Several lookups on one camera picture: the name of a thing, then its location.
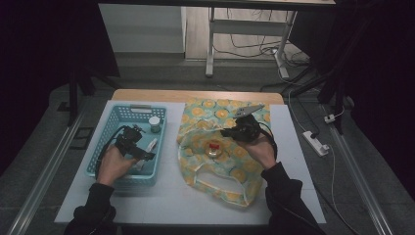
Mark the bundle of floor cables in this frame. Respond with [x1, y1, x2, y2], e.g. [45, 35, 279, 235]
[213, 8, 311, 68]

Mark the small jar with white lid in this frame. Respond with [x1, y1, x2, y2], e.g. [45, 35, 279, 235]
[148, 116, 161, 134]

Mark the white table mat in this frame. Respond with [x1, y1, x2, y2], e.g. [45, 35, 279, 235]
[54, 100, 327, 226]

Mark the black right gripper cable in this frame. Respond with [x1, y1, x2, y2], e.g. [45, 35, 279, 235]
[257, 120, 279, 161]

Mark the white power strip cable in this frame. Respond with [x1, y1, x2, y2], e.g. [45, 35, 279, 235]
[327, 145, 360, 235]

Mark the white tube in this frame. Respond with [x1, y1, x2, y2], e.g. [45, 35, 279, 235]
[132, 137, 159, 171]

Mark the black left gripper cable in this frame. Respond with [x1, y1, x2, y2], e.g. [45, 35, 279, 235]
[94, 125, 126, 180]

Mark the aluminium floor rail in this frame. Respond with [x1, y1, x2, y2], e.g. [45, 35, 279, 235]
[321, 104, 394, 235]
[6, 107, 87, 235]

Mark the person's right hand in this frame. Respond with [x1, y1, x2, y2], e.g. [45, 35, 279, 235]
[243, 131, 278, 170]

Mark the white desk frame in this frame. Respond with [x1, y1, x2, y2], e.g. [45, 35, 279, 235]
[205, 7, 299, 79]

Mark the floral cloth bag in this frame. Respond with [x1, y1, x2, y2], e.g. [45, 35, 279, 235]
[175, 97, 272, 209]

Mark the black metal stand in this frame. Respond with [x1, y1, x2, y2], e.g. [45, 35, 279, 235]
[283, 48, 351, 135]
[57, 65, 121, 127]

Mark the blue plastic basket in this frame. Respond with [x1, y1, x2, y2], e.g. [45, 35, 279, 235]
[86, 103, 168, 188]

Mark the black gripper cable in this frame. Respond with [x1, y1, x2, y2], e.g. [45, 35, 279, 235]
[94, 125, 126, 180]
[257, 120, 279, 161]

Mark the round tin with red label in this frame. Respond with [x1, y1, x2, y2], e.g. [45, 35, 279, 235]
[205, 140, 223, 159]

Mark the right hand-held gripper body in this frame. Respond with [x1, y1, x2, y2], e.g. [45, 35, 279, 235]
[233, 104, 265, 143]

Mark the person's left hand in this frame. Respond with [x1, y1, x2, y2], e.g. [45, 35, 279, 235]
[97, 143, 138, 188]

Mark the white cabinet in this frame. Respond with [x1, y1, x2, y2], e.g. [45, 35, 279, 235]
[98, 3, 187, 54]

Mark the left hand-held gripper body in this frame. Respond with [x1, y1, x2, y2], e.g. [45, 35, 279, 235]
[115, 125, 144, 157]

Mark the white power strip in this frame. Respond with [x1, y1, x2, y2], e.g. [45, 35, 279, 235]
[301, 130, 330, 157]

